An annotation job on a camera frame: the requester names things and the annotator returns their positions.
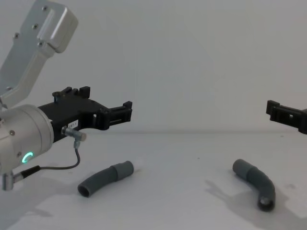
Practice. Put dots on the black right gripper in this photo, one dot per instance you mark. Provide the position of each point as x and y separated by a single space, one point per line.
303 122

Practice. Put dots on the white table cloth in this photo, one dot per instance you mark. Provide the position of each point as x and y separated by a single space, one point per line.
168 182

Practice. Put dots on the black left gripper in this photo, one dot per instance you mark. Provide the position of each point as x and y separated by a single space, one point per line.
69 111

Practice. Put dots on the white curtain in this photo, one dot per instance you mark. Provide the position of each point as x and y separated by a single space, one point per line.
180 60

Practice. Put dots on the grey curved pipe piece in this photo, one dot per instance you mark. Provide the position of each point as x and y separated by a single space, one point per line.
105 176
257 178

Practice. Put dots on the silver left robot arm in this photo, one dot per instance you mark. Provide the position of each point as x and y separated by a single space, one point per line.
26 129

